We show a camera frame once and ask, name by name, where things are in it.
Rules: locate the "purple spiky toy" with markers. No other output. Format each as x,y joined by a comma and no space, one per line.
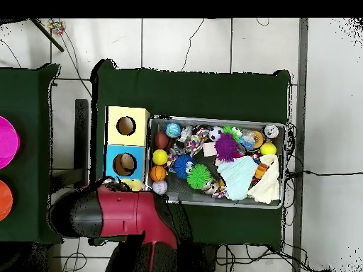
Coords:
226,147

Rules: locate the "yellow plush toy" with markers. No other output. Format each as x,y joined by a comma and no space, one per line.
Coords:
135,184

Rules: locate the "light blue waffle cloth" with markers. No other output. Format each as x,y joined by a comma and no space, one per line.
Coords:
236,177

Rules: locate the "cream waffle cloth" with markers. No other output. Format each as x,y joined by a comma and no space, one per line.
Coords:
268,185

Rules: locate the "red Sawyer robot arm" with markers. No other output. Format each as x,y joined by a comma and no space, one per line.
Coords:
127,212

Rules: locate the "wooden box with three holes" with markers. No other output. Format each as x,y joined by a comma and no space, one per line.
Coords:
113,158

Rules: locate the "blue spiky ball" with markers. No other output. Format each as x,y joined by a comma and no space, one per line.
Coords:
181,166

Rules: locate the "blue globe ball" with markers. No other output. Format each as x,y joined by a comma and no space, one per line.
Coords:
172,130

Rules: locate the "brown toy football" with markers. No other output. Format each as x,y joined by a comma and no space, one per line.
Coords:
161,140

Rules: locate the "yellow ball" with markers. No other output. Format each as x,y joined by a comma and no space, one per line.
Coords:
160,157

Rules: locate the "green spiky toy with eyes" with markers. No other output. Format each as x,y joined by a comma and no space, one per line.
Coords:
199,176
230,131

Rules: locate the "orange toy basketball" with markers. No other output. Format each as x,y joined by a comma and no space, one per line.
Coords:
157,173

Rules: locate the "black and white soccer ball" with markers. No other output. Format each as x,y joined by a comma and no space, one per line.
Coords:
215,133

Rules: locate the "dark green table cloth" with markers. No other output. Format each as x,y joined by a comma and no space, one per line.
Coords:
198,93

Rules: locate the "silver drink can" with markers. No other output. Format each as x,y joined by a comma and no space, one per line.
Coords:
271,131

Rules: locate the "dark green side table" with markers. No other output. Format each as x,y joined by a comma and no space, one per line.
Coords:
25,99

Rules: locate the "pink round object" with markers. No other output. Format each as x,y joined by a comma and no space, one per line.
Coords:
7,143

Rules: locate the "small colourful toy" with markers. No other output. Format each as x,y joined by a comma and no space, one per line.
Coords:
56,27

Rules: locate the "black pole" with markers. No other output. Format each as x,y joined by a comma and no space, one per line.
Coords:
46,34

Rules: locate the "orange round object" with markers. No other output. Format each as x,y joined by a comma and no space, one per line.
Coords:
5,199

